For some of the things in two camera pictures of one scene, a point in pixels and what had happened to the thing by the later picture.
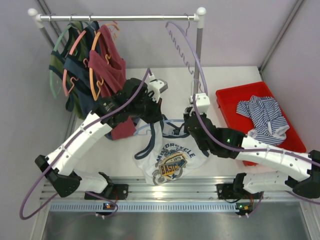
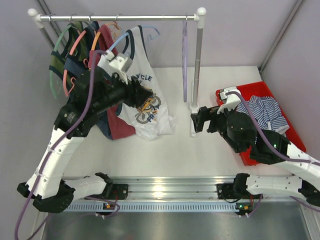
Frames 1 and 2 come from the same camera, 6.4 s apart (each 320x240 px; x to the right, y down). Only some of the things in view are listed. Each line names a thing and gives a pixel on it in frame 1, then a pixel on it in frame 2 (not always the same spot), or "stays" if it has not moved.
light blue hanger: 164,121 → 126,34
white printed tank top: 171,153 → 151,117
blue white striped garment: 269,124 stays
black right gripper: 186,115 → 205,114
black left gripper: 156,115 → 135,94
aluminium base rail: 191,189 stays
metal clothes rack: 199,18 stays
